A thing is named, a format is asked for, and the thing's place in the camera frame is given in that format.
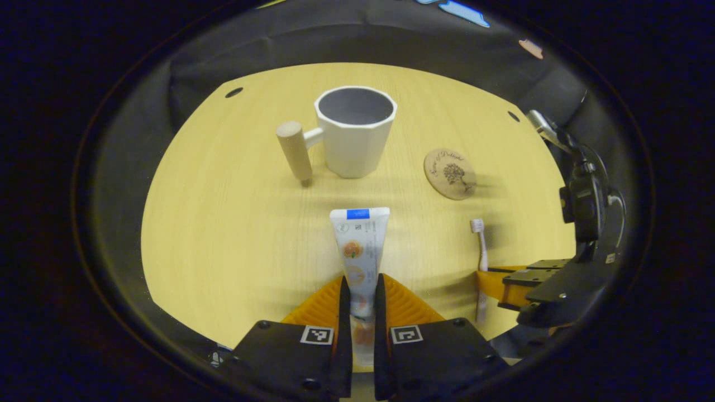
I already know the black backdrop cloth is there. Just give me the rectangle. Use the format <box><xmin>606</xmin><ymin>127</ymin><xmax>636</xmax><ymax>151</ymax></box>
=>
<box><xmin>84</xmin><ymin>0</ymin><xmax>615</xmax><ymax>358</ymax></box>

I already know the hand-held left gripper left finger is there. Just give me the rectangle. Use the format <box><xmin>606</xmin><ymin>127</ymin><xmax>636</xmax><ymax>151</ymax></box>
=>
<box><xmin>215</xmin><ymin>275</ymin><xmax>354</xmax><ymax>400</ymax></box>

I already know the white cup with wooden handle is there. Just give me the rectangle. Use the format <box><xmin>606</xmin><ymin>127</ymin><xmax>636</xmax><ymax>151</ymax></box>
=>
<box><xmin>276</xmin><ymin>85</ymin><xmax>398</xmax><ymax>188</ymax></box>

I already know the pale pink toothbrush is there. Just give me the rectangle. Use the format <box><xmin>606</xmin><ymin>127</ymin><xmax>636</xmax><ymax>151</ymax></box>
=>
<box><xmin>470</xmin><ymin>218</ymin><xmax>489</xmax><ymax>324</ymax></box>

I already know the round cork coaster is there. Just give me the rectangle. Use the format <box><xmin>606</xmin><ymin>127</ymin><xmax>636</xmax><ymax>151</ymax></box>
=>
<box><xmin>423</xmin><ymin>148</ymin><xmax>477</xmax><ymax>200</ymax></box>

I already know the white toothpaste tube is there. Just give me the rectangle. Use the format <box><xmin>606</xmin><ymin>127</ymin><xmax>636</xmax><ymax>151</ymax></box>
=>
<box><xmin>330</xmin><ymin>208</ymin><xmax>390</xmax><ymax>366</ymax></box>

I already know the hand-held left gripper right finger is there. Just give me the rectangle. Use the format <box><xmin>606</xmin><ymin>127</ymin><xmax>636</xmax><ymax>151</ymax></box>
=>
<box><xmin>373</xmin><ymin>274</ymin><xmax>509</xmax><ymax>401</ymax></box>

